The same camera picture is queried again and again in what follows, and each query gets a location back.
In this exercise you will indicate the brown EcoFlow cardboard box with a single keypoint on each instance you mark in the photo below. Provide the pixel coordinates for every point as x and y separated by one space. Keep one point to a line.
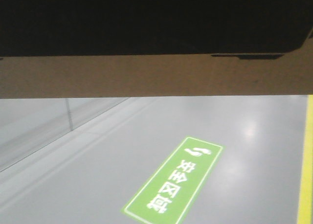
128 48

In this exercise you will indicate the green safety zone floor sign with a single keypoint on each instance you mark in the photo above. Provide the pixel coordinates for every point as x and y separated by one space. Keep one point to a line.
166 197

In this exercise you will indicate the glass partition panel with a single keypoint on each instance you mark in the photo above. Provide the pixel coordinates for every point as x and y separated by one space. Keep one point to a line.
27 125

